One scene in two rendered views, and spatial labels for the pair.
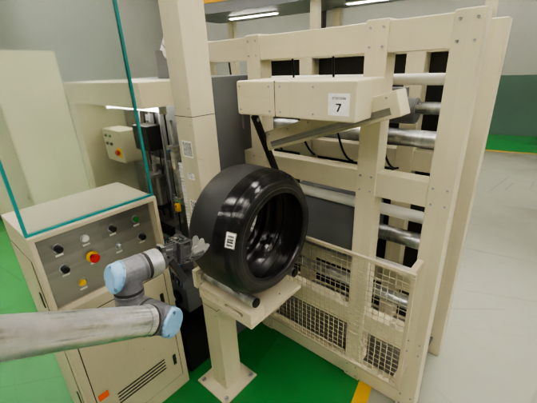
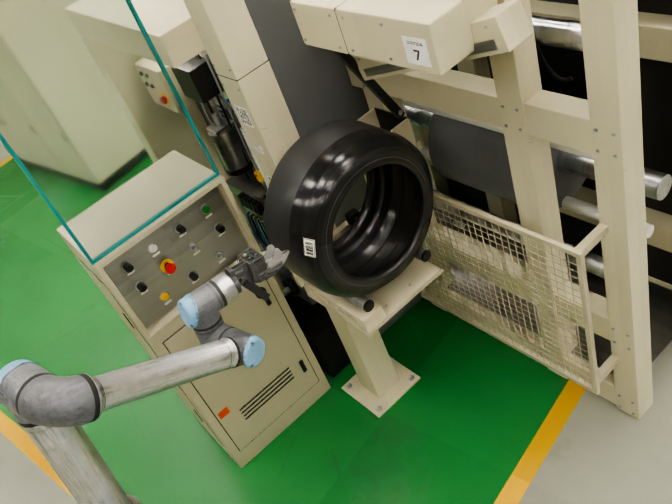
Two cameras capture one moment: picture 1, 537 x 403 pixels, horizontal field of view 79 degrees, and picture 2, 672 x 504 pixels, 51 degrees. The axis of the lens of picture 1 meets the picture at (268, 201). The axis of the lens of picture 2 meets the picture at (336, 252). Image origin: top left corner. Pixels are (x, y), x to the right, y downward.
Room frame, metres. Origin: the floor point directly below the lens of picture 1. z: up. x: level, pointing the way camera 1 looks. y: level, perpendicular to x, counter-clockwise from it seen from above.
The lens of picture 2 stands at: (-0.44, -0.56, 2.51)
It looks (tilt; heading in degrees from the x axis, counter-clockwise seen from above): 38 degrees down; 23
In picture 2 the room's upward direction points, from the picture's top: 23 degrees counter-clockwise
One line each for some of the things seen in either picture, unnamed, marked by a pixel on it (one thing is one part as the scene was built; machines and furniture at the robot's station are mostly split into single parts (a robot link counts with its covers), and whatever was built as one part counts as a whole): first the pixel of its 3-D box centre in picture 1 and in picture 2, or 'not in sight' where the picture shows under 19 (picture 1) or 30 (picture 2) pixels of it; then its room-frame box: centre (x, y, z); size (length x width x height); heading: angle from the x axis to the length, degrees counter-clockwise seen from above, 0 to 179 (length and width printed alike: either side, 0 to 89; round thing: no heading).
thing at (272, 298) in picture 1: (250, 290); (372, 282); (1.36, 0.11, 0.80); 0.37 x 0.36 x 0.02; 138
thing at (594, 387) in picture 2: (324, 298); (486, 278); (1.46, -0.28, 0.65); 0.90 x 0.02 x 0.70; 48
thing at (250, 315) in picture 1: (229, 298); (342, 298); (1.26, 0.20, 0.83); 0.36 x 0.09 x 0.06; 48
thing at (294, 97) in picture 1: (305, 97); (388, 15); (1.50, -0.18, 1.71); 0.61 x 0.25 x 0.15; 48
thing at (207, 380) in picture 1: (227, 377); (380, 382); (1.52, 0.31, 0.01); 0.27 x 0.27 x 0.02; 48
